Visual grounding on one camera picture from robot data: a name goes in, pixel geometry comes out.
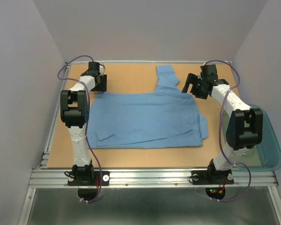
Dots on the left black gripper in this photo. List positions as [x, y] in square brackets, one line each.
[102, 87]

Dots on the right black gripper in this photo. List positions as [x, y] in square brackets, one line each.
[192, 78]

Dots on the blue long sleeve shirt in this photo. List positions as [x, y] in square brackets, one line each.
[160, 119]

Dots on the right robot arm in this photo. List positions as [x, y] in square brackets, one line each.
[244, 131]

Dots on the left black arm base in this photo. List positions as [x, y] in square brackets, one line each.
[88, 188]

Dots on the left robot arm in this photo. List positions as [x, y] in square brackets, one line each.
[74, 113]

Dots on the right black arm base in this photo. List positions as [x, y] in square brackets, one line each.
[216, 182]

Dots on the translucent teal plastic bin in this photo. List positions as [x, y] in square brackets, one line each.
[266, 156]

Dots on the aluminium mounting rail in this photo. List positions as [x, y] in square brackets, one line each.
[149, 197]

